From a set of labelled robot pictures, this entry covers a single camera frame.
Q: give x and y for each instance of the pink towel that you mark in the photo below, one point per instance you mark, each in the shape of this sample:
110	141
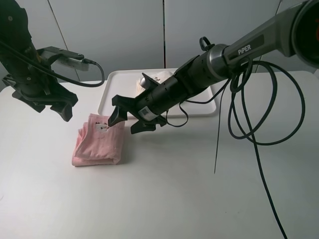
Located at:
98	143

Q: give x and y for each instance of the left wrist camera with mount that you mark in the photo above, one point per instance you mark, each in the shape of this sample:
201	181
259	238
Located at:
67	58

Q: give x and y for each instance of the white rectangular plastic tray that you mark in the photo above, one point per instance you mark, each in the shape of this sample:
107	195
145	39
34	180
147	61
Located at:
124	83

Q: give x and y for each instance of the cream white towel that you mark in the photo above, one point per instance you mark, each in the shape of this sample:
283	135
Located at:
159	77

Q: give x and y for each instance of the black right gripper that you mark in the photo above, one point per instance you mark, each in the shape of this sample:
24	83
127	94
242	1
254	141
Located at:
148	106

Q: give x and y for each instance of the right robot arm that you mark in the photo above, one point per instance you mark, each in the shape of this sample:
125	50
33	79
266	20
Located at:
294	31

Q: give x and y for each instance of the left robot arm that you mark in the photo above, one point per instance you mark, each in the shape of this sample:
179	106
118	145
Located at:
29	69

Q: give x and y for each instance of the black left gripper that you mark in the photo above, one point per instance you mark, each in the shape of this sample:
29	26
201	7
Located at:
59	98

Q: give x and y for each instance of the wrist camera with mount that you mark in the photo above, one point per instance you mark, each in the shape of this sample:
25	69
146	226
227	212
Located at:
67	58
146	83

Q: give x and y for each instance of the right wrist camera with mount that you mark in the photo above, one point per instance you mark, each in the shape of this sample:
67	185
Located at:
146	83

